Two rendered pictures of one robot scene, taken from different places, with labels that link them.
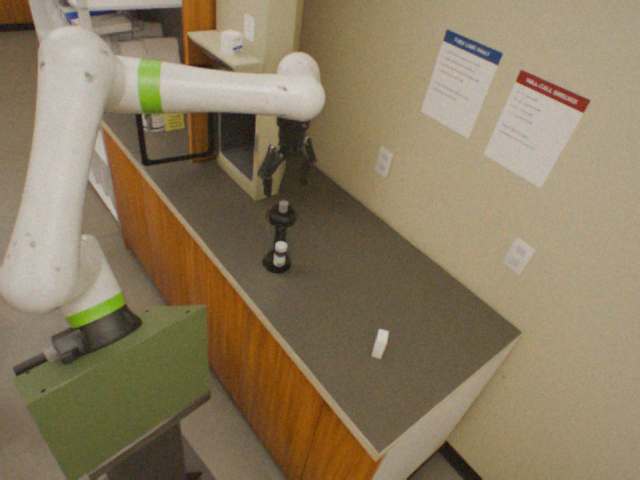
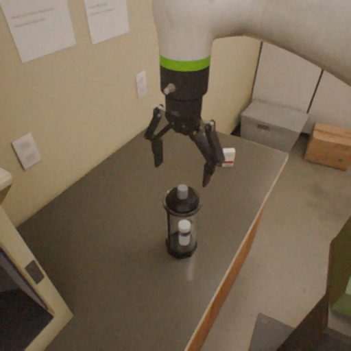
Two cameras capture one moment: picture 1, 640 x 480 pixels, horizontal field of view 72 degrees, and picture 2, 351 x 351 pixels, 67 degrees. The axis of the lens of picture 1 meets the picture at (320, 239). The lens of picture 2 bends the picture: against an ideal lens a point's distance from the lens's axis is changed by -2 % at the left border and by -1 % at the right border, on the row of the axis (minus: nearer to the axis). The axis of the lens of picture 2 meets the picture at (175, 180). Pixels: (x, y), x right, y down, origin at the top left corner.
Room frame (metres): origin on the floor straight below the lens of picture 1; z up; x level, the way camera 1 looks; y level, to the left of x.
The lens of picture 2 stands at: (1.25, 0.63, 1.70)
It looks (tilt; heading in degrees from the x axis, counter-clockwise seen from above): 43 degrees down; 258
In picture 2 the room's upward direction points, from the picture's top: straight up
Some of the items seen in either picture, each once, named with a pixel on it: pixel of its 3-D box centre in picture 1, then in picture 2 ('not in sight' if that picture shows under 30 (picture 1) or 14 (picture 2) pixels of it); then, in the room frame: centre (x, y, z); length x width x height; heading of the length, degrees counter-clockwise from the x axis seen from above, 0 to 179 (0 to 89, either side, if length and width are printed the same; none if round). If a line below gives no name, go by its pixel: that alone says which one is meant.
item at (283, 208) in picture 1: (283, 210); (182, 196); (1.13, 0.13, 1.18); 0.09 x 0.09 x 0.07
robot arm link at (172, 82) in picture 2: (292, 116); (183, 78); (1.13, 0.14, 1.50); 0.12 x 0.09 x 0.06; 47
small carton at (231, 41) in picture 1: (231, 42); not in sight; (1.50, 0.41, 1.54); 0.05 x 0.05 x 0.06; 65
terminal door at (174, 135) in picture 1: (176, 116); not in sight; (1.57, 0.65, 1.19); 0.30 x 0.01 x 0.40; 128
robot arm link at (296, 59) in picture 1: (297, 82); (190, 17); (1.12, 0.13, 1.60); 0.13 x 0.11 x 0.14; 13
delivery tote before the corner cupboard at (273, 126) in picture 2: not in sight; (271, 127); (-0.26, -1.60, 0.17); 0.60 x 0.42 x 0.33; 134
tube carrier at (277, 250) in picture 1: (279, 238); (182, 223); (1.13, 0.13, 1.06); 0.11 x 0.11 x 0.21
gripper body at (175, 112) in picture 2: (291, 141); (183, 112); (1.13, 0.14, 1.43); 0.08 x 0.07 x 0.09; 137
